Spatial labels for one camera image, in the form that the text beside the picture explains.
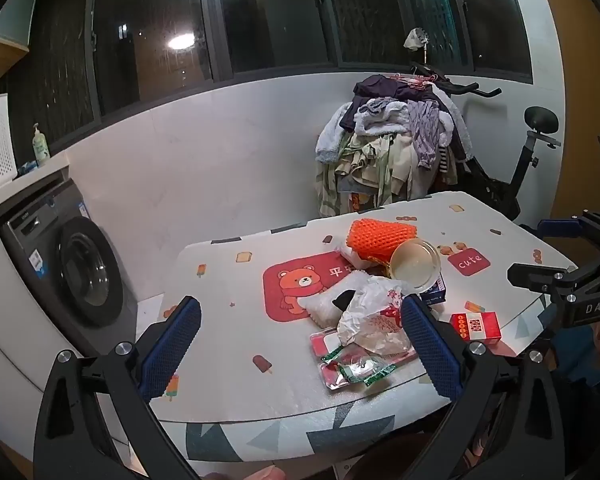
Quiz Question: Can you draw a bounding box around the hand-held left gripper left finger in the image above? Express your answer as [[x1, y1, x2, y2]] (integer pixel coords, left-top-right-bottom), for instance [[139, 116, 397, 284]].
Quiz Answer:
[[34, 296, 203, 480]]

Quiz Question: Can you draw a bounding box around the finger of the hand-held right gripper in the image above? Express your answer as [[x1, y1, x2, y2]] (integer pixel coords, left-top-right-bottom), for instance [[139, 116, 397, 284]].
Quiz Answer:
[[538, 217, 586, 239], [507, 262, 574, 294]]

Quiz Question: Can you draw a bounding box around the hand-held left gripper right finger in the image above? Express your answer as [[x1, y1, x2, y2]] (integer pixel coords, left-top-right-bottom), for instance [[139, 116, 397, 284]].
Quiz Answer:
[[400, 294, 568, 480]]

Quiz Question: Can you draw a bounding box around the red cardboard box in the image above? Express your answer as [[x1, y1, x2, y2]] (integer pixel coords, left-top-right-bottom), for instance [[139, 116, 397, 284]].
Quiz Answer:
[[450, 311, 501, 345]]

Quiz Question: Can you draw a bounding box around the white plastic bag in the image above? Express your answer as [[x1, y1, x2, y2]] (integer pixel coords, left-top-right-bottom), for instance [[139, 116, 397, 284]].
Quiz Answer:
[[336, 276, 427, 357]]

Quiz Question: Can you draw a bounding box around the clear plastic cup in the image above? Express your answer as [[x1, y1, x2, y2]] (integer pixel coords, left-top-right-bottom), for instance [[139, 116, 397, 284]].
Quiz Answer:
[[389, 238, 442, 294]]

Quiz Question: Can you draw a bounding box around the red snack wrapper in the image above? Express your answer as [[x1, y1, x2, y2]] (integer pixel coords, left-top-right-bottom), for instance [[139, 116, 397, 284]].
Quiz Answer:
[[309, 326, 419, 392]]

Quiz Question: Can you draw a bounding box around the blue cardboard box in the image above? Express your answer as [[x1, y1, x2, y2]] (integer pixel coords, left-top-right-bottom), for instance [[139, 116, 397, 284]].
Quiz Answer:
[[420, 274, 449, 307]]

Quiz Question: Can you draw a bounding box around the black exercise bike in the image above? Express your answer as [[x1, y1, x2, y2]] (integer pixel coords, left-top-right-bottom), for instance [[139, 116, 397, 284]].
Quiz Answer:
[[410, 60, 564, 224]]

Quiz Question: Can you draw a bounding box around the grey washing machine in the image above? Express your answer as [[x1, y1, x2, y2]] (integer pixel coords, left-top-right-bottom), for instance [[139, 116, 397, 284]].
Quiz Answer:
[[0, 177, 141, 357]]

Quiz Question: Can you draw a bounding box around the white foam wrap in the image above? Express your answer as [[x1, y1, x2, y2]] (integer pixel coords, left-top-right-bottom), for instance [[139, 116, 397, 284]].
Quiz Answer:
[[339, 241, 381, 274]]

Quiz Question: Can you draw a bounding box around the orange foam fruit net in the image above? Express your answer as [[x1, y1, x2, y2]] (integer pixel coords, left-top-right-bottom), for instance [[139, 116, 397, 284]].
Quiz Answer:
[[348, 218, 419, 264]]

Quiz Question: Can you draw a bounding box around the pile of clothes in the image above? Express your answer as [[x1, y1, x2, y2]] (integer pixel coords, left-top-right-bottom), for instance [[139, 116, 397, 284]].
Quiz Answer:
[[315, 74, 474, 219]]

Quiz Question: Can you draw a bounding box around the green-white detergent bottle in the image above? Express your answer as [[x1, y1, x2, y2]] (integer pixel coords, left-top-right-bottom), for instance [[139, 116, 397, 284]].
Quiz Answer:
[[31, 123, 51, 168]]

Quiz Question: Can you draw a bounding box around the white hanging cloth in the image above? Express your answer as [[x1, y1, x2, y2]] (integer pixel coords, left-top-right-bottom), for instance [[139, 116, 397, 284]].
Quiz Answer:
[[403, 28, 429, 52]]

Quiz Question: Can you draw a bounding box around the dark window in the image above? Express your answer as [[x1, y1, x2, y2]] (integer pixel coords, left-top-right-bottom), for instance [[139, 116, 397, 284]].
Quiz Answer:
[[0, 0, 536, 152]]

